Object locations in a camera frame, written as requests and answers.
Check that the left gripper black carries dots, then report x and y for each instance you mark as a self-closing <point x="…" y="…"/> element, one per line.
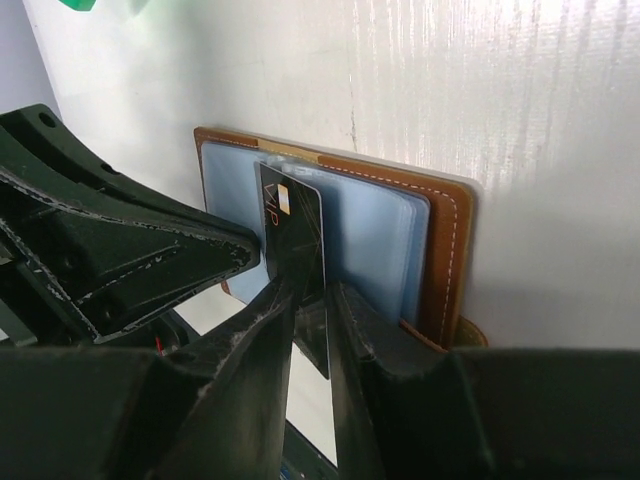
<point x="89" y="255"/>

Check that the green plastic bin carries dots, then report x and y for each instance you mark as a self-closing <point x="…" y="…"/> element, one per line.
<point x="79" y="5"/>

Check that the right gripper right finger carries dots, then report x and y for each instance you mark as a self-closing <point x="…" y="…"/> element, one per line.
<point x="404" y="411"/>

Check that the brown leather card holder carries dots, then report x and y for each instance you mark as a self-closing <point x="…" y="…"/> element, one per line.
<point x="440" y="324"/>

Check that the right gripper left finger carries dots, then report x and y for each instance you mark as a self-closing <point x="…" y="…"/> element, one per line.
<point x="212" y="410"/>

